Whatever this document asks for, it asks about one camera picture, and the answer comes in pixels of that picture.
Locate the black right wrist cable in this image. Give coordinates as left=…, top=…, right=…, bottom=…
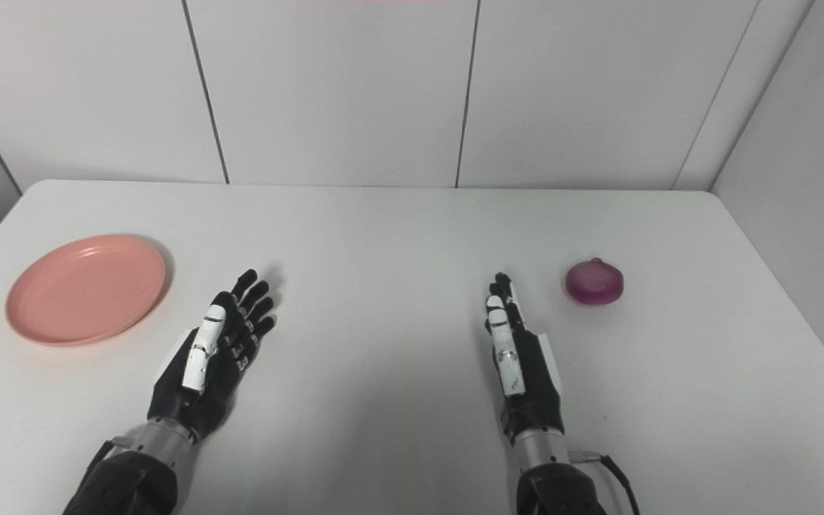
left=569, top=449, right=642, bottom=515

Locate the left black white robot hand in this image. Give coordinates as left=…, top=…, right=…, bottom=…
left=147, top=269, right=277, bottom=443

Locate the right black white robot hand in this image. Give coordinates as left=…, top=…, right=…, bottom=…
left=484, top=272, right=567, bottom=446

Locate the purple red onion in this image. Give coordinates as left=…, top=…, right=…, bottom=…
left=565, top=257, right=625, bottom=306

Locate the pink round plate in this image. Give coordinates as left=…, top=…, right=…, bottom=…
left=5, top=235, right=167, bottom=348

